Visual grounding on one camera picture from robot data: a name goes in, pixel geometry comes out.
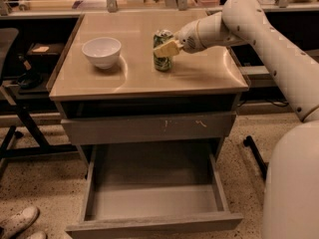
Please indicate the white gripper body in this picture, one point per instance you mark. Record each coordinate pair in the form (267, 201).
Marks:
(187, 38)

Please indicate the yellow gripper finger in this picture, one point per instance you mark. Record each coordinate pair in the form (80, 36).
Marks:
(170, 48)

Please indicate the green soda can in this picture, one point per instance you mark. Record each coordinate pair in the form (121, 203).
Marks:
(165, 63)

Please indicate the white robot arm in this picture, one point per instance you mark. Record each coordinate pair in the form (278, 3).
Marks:
(291, 198)

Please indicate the grey drawer cabinet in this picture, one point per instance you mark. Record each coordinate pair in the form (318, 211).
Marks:
(206, 82)

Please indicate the closed grey top drawer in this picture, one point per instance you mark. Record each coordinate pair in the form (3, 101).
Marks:
(148, 128)

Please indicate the open middle drawer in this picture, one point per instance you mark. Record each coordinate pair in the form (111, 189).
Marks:
(149, 188)

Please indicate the white ceramic bowl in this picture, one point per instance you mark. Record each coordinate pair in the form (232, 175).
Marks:
(102, 52)

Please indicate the black floor stand bar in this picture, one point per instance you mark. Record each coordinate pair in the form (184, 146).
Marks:
(249, 142)

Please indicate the black box with label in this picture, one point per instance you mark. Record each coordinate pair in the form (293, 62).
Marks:
(39, 52)

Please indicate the white shoe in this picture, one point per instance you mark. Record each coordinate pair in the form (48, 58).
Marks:
(38, 235)
(18, 222)

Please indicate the grey metal rail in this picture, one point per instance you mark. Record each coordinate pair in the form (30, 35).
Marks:
(259, 76)

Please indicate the black table leg frame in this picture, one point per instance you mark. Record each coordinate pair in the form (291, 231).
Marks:
(44, 147)

